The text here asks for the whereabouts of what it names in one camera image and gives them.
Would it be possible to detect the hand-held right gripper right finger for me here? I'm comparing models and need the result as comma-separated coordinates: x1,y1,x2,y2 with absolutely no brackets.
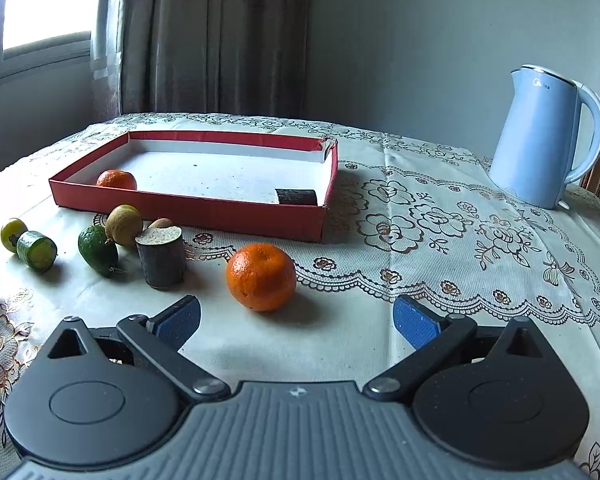
362,295,556,403

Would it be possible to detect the green cucumber piece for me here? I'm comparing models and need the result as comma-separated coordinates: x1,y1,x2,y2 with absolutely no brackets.
16,230,58,273

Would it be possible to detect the orange mandarin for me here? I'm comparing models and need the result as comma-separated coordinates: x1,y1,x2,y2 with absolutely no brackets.
226,243,298,312
96,169,138,192

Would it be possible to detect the light blue electric kettle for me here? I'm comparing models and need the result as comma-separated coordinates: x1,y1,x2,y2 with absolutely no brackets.
487,64,600,210

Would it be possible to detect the green avocado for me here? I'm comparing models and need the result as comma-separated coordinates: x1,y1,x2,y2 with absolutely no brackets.
77,225,120,276

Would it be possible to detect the grey brown curtain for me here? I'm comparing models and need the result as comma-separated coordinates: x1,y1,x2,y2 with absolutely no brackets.
90,0,312,121

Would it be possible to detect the window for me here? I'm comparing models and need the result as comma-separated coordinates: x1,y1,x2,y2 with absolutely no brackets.
0,0,93,93

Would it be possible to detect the red cardboard box tray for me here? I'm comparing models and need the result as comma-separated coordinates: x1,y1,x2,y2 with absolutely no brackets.
48,130,339,244

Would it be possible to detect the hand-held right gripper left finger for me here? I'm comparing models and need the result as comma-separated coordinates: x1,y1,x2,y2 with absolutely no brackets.
46,295,232,403

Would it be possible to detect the round green fruit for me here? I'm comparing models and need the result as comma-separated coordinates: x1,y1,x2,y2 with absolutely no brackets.
0,217,29,248

